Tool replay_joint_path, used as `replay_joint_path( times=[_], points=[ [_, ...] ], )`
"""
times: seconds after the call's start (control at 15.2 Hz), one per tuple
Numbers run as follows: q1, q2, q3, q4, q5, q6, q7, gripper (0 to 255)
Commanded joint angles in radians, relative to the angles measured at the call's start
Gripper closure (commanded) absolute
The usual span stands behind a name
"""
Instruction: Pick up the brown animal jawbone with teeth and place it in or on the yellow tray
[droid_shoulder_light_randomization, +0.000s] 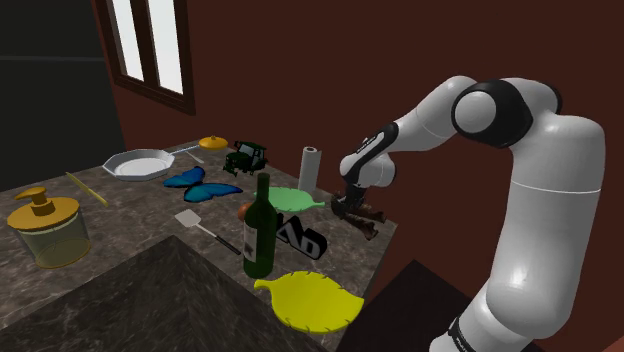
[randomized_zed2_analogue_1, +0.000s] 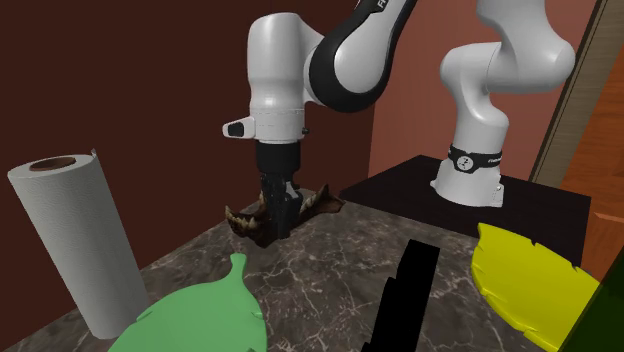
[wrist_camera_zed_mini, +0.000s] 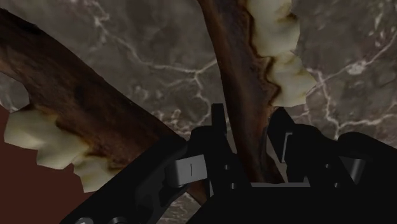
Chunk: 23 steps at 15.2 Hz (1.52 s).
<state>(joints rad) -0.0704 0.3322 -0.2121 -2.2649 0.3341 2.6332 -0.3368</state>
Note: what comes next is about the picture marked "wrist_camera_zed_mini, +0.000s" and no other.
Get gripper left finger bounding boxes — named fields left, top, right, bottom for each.
left=60, top=104, right=252, bottom=224

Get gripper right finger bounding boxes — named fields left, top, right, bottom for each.
left=267, top=106, right=397, bottom=188

